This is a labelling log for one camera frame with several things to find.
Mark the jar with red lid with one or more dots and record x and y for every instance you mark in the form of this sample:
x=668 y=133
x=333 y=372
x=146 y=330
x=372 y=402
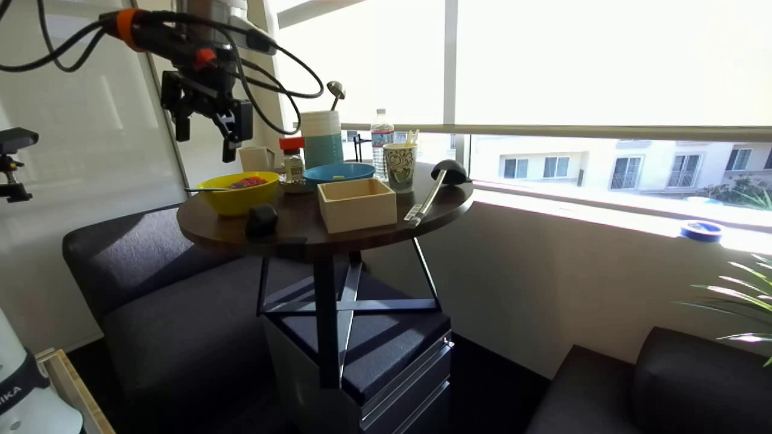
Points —
x=292 y=157

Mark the white glass board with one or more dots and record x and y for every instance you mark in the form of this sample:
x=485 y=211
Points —
x=72 y=137

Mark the patterned paper cup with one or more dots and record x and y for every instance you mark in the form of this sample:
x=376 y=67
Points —
x=399 y=167

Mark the round wooden table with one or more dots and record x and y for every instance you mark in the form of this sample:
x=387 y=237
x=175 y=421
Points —
x=323 y=321

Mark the black armchair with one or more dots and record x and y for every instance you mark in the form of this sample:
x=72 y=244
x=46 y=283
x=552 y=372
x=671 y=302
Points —
x=684 y=386

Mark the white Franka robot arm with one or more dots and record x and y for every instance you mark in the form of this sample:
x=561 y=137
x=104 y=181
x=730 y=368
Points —
x=217 y=10

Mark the grey window frame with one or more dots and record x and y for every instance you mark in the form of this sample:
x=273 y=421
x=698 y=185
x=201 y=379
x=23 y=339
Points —
x=449 y=64

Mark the green potted plant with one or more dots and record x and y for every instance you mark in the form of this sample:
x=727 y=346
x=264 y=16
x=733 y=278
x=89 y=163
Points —
x=744 y=298

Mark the clear water bottle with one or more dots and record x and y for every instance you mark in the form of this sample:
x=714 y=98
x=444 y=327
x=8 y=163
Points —
x=382 y=137

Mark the coloured beads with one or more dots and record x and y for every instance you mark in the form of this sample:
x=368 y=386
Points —
x=249 y=181

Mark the light wooden frame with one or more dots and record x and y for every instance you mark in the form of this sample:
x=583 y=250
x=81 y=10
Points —
x=75 y=395

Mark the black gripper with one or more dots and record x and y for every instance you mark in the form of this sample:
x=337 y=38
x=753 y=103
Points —
x=211 y=80

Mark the white building outside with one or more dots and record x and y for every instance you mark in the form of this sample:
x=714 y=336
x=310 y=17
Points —
x=562 y=166

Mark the yellow bowl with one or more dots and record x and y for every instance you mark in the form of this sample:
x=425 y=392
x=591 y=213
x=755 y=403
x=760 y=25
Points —
x=238 y=204

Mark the blue tape roll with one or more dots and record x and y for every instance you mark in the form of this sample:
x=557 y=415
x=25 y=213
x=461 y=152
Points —
x=700 y=231

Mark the narrow white roller blind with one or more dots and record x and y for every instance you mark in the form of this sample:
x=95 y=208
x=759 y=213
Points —
x=387 y=57

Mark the wide white roller blind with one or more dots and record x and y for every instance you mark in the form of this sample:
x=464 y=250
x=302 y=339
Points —
x=610 y=62

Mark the light wooden box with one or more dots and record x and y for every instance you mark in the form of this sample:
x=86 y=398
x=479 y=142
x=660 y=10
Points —
x=358 y=213

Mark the dark filing cabinet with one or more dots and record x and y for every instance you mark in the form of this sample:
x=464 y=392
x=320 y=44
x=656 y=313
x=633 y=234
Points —
x=402 y=377

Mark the white base with black band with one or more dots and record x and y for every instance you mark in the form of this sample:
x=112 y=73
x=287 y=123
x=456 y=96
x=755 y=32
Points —
x=33 y=402

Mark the blue bowl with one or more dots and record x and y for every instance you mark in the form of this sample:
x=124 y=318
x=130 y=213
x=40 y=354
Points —
x=339 y=173

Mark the small white pitcher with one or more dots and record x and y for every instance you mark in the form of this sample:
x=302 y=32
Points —
x=257 y=161

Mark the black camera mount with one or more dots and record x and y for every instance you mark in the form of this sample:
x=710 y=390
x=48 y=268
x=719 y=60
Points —
x=12 y=189

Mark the small black object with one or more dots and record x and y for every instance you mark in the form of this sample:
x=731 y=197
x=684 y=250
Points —
x=262 y=221

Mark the black bar camera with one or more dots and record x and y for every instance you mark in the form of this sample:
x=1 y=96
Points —
x=17 y=142

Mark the metal utensil in mug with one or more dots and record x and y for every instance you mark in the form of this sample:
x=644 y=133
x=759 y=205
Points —
x=337 y=89

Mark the dark grey sofa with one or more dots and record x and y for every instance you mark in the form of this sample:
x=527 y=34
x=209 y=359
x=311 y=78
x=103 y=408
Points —
x=159 y=321

